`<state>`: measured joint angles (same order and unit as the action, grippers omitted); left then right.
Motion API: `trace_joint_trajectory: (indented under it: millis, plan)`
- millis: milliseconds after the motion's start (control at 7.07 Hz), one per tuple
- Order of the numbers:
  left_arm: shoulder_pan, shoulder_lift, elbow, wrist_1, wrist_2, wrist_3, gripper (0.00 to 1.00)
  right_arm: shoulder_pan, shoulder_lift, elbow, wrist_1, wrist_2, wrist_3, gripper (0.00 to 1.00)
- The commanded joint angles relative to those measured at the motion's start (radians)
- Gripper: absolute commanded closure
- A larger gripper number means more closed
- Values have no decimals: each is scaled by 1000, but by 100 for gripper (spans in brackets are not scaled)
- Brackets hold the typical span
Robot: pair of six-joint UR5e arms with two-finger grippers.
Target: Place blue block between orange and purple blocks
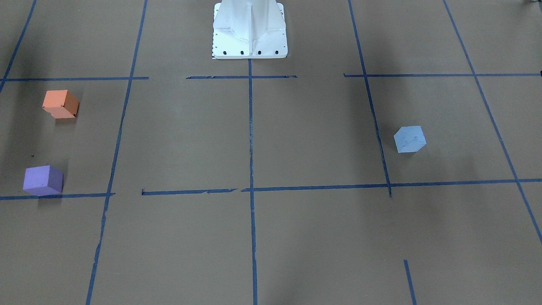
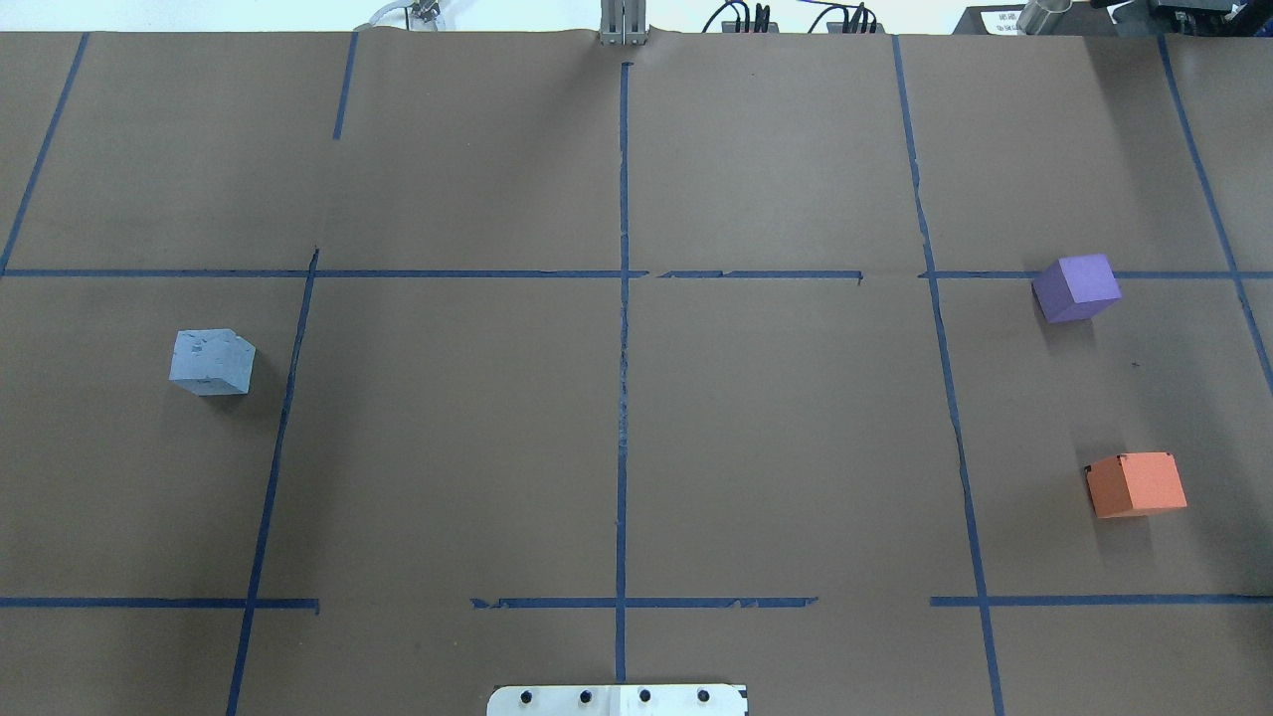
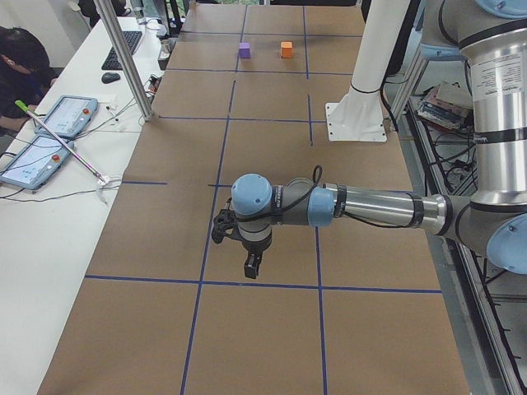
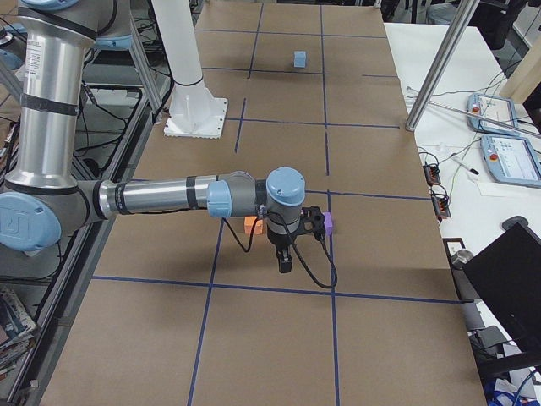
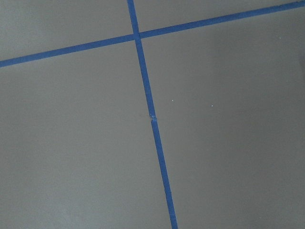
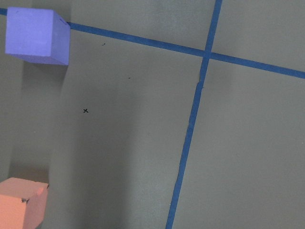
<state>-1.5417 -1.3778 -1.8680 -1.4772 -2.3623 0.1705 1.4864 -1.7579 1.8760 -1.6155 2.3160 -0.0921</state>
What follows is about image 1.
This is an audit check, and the light blue foam block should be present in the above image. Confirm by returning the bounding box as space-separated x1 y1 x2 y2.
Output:
393 125 427 154

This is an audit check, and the orange foam block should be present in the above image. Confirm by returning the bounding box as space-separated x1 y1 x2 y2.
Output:
42 89 80 119

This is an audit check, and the purple foam block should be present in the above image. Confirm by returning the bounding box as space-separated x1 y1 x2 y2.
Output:
22 165 64 197

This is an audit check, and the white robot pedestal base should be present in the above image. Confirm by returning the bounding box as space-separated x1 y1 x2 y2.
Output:
212 0 288 59

